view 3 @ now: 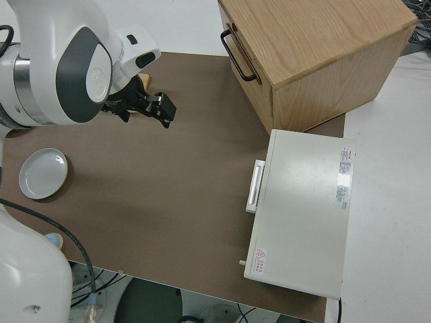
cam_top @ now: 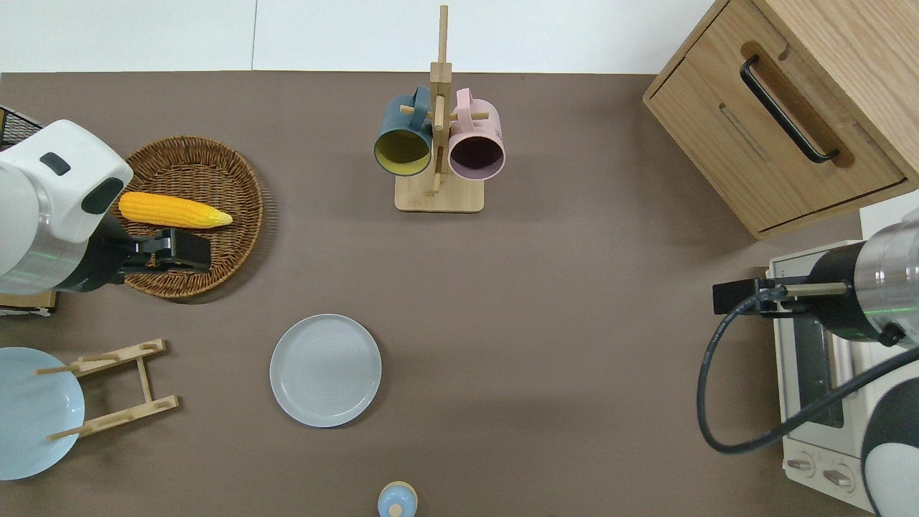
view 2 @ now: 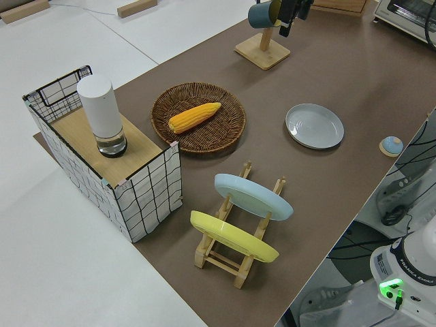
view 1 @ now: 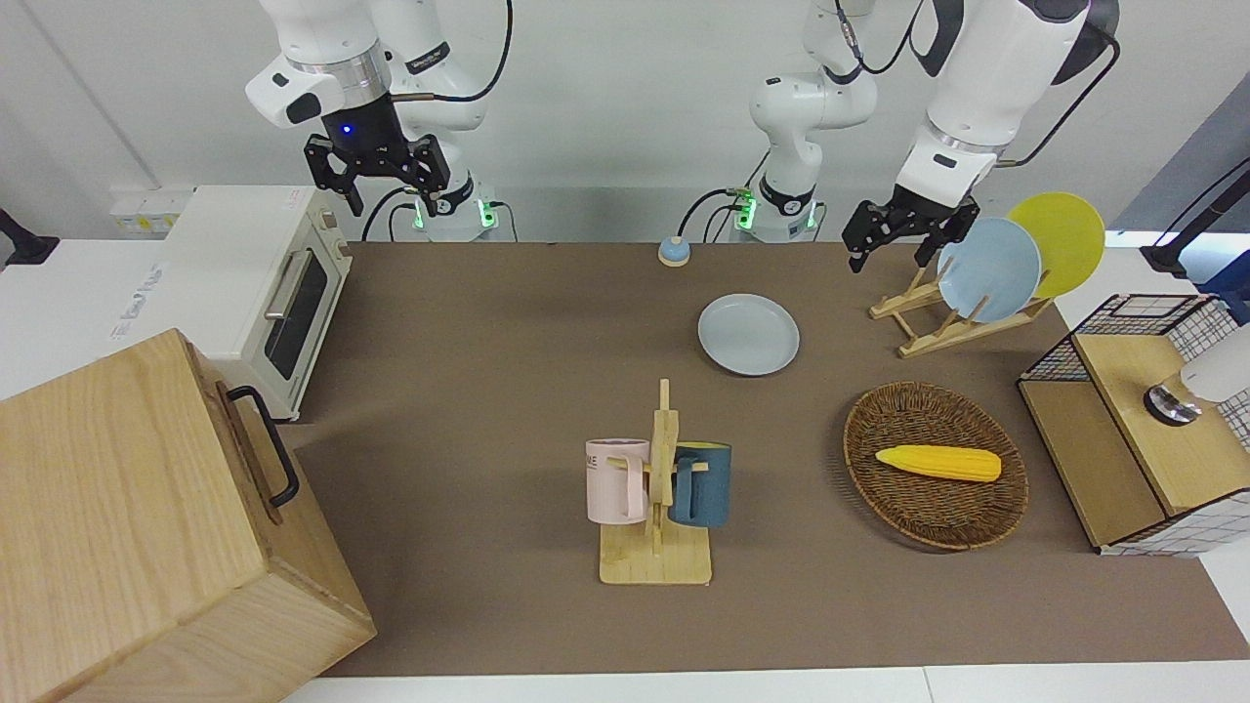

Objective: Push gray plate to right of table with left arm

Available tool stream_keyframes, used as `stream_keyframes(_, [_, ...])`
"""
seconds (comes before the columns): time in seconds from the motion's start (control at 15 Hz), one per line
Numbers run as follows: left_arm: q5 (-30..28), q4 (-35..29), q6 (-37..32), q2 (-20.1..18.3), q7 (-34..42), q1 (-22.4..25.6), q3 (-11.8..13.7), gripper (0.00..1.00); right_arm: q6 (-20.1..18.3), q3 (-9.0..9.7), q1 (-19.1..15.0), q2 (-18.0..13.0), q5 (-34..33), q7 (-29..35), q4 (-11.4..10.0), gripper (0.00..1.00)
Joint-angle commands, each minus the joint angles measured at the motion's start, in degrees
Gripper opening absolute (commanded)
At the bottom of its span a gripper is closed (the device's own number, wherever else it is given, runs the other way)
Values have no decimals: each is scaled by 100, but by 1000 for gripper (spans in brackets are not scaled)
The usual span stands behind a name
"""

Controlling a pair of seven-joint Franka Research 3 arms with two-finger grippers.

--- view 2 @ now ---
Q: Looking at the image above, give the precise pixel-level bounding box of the white toaster oven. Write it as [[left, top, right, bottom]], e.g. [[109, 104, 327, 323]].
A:
[[371, 0, 436, 52]]

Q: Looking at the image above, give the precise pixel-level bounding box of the wooden mug tree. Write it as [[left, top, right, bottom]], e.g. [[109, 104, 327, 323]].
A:
[[234, 0, 292, 72]]

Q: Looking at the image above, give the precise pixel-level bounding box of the round wicker basket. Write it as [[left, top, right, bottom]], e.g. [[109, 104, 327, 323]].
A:
[[151, 82, 247, 157]]

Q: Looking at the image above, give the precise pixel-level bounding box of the yellow plate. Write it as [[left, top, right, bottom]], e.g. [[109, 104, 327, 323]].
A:
[[189, 210, 281, 264]]

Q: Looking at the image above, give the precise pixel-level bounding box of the light blue plate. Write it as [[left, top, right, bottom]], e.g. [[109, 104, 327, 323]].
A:
[[214, 173, 294, 222]]

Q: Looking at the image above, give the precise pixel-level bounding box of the black cable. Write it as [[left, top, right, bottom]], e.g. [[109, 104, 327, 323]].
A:
[[423, 0, 436, 47], [332, 238, 403, 260]]

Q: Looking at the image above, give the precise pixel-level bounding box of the wooden dish rack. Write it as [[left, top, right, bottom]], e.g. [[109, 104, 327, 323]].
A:
[[194, 160, 287, 290]]

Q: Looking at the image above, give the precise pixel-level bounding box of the blue dome bell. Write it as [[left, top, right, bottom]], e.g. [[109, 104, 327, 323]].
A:
[[379, 136, 404, 158]]

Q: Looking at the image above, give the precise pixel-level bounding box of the wooden block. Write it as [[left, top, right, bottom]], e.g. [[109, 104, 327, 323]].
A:
[[116, 0, 159, 18], [0, 0, 51, 25]]

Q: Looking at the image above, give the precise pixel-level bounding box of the large wooden box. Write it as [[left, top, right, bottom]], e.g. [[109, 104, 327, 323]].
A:
[[311, 0, 369, 17]]

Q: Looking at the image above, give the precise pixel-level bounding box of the gray ceramic plate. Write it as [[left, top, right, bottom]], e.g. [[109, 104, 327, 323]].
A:
[[285, 103, 345, 151]]

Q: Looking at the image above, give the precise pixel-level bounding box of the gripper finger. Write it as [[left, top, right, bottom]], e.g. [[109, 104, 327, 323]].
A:
[[295, 0, 315, 20], [278, 0, 296, 37]]

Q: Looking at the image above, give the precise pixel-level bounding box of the dark blue mug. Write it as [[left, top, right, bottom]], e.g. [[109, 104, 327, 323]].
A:
[[247, 2, 277, 29]]

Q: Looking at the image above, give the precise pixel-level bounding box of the yellow corn cob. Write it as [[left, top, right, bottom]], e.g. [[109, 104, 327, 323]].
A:
[[168, 102, 223, 134]]

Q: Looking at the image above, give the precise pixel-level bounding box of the brown table mat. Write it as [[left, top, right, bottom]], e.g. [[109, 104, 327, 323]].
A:
[[33, 8, 436, 327]]

